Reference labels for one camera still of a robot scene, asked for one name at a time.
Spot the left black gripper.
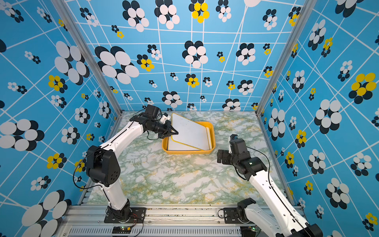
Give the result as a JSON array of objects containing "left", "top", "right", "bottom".
[{"left": 151, "top": 119, "right": 179, "bottom": 138}]

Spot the yellow framed whiteboard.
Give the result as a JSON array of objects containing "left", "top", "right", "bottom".
[
  {"left": 168, "top": 114, "right": 212, "bottom": 151},
  {"left": 168, "top": 125, "right": 211, "bottom": 151}
]

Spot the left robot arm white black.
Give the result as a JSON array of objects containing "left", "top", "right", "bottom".
[{"left": 86, "top": 113, "right": 179, "bottom": 222}]

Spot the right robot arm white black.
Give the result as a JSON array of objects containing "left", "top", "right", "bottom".
[{"left": 217, "top": 150, "right": 323, "bottom": 237}]

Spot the yellow plastic storage box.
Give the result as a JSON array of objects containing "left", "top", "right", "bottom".
[{"left": 162, "top": 121, "right": 216, "bottom": 155}]

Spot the right controller circuit board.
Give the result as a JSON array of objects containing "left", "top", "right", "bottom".
[{"left": 240, "top": 227, "right": 261, "bottom": 237}]

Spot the controller circuit board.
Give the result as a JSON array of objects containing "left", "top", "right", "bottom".
[
  {"left": 240, "top": 227, "right": 261, "bottom": 237},
  {"left": 112, "top": 226, "right": 132, "bottom": 235}
]

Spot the left controller circuit board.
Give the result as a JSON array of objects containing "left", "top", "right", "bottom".
[{"left": 112, "top": 226, "right": 132, "bottom": 235}]

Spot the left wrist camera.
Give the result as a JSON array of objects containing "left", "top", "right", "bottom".
[{"left": 145, "top": 105, "right": 171, "bottom": 123}]

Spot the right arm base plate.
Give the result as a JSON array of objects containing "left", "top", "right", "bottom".
[{"left": 223, "top": 207, "right": 262, "bottom": 224}]

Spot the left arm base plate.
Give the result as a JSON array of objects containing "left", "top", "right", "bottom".
[{"left": 104, "top": 206, "right": 147, "bottom": 224}]

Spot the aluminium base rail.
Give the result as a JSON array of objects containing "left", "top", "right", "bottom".
[{"left": 56, "top": 204, "right": 314, "bottom": 237}]

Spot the left aluminium frame post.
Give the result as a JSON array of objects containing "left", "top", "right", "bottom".
[{"left": 51, "top": 1, "right": 122, "bottom": 116}]

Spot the aluminium frame post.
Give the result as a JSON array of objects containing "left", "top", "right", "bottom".
[
  {"left": 51, "top": 1, "right": 122, "bottom": 116},
  {"left": 256, "top": 0, "right": 317, "bottom": 116}
]

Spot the right aluminium frame post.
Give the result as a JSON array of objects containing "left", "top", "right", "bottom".
[{"left": 256, "top": 0, "right": 317, "bottom": 116}]

